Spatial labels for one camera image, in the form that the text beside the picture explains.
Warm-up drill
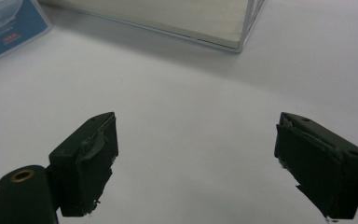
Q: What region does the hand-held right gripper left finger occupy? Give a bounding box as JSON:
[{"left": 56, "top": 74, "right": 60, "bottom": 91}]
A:
[{"left": 48, "top": 111, "right": 119, "bottom": 217}]

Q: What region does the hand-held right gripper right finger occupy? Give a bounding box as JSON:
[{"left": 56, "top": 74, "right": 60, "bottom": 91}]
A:
[{"left": 273, "top": 111, "right": 358, "bottom": 220}]

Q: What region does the blue printed box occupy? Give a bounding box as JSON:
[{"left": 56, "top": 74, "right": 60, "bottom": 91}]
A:
[{"left": 0, "top": 0, "right": 52, "bottom": 67}]

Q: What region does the clear plastic container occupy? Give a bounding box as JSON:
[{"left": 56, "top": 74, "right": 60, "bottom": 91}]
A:
[{"left": 37, "top": 0, "right": 267, "bottom": 54}]

